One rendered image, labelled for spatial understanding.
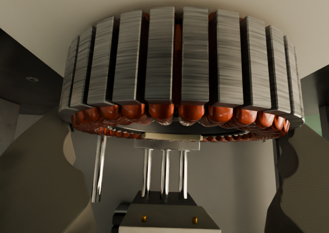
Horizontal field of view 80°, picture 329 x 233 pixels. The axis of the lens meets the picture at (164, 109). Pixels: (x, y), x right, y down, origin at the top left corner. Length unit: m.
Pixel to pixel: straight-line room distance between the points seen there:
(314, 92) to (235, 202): 0.23
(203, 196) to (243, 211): 0.07
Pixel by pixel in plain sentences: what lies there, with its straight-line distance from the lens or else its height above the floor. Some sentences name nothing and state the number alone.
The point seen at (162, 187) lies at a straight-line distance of 0.25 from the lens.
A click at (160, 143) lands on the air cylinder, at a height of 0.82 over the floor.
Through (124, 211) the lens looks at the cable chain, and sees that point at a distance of 0.33.
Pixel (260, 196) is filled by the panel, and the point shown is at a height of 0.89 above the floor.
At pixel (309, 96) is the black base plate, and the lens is 0.24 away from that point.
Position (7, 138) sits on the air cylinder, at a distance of 0.33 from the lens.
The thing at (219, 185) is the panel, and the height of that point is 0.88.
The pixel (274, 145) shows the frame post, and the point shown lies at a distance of 0.36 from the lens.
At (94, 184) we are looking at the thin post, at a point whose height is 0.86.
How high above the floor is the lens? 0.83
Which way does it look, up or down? 12 degrees down
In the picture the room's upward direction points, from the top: 178 degrees counter-clockwise
